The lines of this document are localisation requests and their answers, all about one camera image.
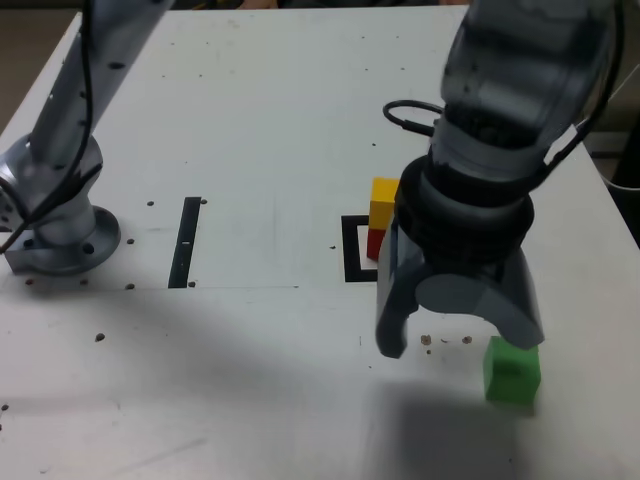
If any red cube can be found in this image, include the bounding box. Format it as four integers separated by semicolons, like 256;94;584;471
366;227;389;261

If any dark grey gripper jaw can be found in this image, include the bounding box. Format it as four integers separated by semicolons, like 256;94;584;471
374;223;427;360

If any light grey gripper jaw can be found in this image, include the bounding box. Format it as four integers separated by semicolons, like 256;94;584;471
416;248;547;350

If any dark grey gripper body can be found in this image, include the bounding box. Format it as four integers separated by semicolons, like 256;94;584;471
421;256;507;285

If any yellow cube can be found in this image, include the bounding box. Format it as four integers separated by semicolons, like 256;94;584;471
368;177;402;231

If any black tape square outline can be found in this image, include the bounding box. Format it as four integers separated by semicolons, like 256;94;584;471
341;214;382;284

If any green cube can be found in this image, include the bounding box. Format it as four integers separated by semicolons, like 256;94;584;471
482;335;543;404

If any black tape strip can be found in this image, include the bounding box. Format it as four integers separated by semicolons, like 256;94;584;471
167;196;202;290

